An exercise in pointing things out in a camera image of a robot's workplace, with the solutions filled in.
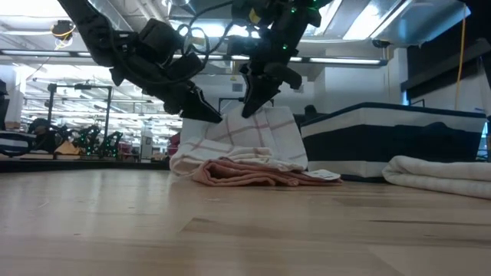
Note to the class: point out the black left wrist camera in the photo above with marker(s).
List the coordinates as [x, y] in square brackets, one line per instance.
[186, 65]

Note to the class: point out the pink towel with white lines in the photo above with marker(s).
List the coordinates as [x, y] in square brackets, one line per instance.
[249, 174]

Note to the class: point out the white towel with beige stripes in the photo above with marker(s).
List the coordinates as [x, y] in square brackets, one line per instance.
[441, 174]

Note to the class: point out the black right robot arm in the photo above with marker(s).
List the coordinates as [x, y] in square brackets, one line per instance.
[284, 23]

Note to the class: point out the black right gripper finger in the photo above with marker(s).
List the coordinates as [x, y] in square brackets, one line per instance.
[259, 96]
[285, 74]

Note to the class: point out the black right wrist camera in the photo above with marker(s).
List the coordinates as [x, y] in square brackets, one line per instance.
[241, 46]

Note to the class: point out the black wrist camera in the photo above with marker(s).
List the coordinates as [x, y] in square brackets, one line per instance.
[186, 65]
[241, 46]

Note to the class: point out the navy blue fabric bin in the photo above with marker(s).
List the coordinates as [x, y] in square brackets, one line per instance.
[383, 138]

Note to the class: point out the black slanted wall beam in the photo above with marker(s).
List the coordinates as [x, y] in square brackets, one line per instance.
[452, 73]

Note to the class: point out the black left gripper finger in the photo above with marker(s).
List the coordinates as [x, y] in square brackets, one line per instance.
[201, 109]

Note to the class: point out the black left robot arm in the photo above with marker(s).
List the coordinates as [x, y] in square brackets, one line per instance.
[115, 34]

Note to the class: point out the white towel with red checks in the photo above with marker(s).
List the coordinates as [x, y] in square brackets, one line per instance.
[253, 138]

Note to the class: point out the black background robot arm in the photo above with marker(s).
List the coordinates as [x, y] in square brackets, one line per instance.
[92, 142]

